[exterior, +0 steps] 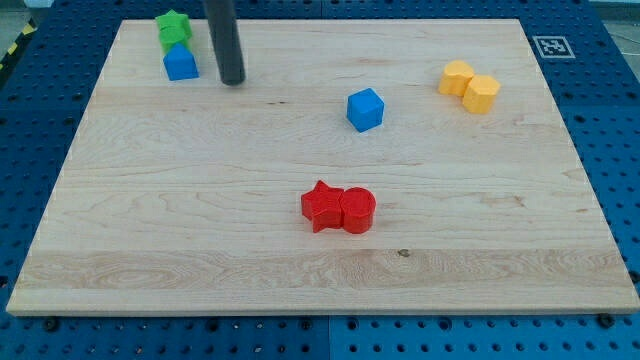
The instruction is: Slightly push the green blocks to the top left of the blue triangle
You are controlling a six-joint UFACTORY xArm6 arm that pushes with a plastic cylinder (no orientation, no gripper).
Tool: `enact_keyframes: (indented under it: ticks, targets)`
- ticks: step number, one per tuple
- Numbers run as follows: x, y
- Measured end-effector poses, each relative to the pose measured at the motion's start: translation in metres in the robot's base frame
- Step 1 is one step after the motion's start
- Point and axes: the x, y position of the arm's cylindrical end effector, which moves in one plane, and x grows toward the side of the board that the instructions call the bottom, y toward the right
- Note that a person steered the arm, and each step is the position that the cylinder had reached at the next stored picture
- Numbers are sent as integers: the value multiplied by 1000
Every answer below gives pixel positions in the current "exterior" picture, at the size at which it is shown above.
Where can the red star block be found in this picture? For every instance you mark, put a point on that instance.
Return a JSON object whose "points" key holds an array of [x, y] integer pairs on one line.
{"points": [[321, 206]]}

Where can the wooden board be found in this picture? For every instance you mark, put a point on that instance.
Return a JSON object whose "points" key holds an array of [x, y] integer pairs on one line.
{"points": [[184, 198]]}

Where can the red cylinder block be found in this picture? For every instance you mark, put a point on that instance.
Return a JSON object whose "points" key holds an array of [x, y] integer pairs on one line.
{"points": [[358, 206]]}

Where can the blue cube block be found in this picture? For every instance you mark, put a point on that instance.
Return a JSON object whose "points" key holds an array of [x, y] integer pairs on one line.
{"points": [[365, 110]]}

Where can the yellow heart block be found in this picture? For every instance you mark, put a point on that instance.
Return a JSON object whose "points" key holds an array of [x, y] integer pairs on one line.
{"points": [[455, 78]]}

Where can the yellow hexagon block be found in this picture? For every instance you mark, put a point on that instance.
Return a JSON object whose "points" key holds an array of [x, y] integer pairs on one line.
{"points": [[480, 94]]}

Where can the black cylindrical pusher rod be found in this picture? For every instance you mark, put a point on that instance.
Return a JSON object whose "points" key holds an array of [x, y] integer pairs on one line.
{"points": [[222, 23]]}

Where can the green round block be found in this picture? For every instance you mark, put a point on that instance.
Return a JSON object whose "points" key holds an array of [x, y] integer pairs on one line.
{"points": [[171, 36]]}

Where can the green star block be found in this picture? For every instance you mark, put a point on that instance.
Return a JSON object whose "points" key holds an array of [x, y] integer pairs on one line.
{"points": [[173, 18]]}

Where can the white fiducial marker tag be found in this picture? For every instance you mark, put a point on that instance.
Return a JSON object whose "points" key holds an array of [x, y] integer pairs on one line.
{"points": [[553, 47]]}

